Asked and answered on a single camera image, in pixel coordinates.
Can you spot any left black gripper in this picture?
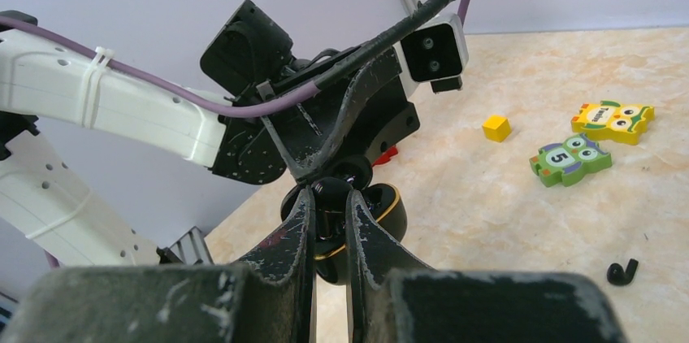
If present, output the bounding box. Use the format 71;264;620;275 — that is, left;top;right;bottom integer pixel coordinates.
210;48;419;186

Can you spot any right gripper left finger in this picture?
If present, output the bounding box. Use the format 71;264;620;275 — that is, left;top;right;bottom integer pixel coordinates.
1;188;316;342

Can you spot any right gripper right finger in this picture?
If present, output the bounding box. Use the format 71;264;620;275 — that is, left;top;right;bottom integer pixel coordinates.
345;189;628;343

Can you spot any black earbud charging case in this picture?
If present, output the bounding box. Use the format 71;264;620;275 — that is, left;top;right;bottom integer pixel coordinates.
263;185;428;291

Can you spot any black earbud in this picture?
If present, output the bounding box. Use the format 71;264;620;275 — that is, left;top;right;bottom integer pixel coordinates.
606;258;639;287
312;177;353;239

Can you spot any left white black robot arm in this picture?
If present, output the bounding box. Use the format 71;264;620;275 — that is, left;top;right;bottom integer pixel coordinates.
1;12;288;267

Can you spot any red number block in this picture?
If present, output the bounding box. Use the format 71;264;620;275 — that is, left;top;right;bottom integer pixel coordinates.
371;145;399;167

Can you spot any small yellow cube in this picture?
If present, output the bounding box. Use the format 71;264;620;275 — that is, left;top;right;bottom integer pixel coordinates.
482;115;512;142

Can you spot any green number block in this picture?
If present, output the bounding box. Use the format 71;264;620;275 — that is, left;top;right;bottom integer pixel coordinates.
529;133;613;187

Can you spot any yellow number block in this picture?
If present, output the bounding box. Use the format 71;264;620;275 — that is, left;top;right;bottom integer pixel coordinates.
570;100;655;145

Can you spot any white cable duct strip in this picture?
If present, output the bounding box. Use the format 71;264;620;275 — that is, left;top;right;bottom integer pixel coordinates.
157;227;214;265

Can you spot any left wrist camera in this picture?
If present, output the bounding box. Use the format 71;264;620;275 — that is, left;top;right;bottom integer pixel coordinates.
393;13;469;98

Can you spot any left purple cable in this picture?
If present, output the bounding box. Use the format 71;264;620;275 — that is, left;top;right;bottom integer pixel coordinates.
0;0;484;119

